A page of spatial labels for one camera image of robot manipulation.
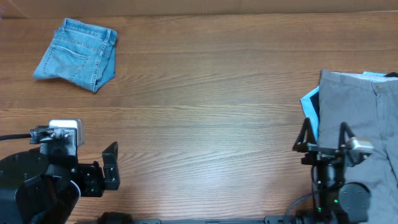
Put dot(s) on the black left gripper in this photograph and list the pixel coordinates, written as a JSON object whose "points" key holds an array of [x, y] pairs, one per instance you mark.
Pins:
{"points": [[96, 184]]}

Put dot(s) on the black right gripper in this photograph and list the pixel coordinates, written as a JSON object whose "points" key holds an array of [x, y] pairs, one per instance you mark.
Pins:
{"points": [[324, 149]]}

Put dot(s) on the light blue denim jeans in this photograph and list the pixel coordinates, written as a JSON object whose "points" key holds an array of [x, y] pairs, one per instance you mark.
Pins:
{"points": [[83, 54]]}

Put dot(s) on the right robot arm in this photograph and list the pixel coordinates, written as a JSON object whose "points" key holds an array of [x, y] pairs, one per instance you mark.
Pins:
{"points": [[333, 199]]}

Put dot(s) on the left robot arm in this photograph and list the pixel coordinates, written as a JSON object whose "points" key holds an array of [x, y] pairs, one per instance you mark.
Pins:
{"points": [[43, 185]]}

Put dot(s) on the light blue garment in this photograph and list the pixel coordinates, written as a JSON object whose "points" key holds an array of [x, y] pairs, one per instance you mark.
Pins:
{"points": [[310, 101]]}

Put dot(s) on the grey trousers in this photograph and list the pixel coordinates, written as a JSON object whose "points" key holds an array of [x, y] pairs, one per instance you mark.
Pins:
{"points": [[368, 104]]}

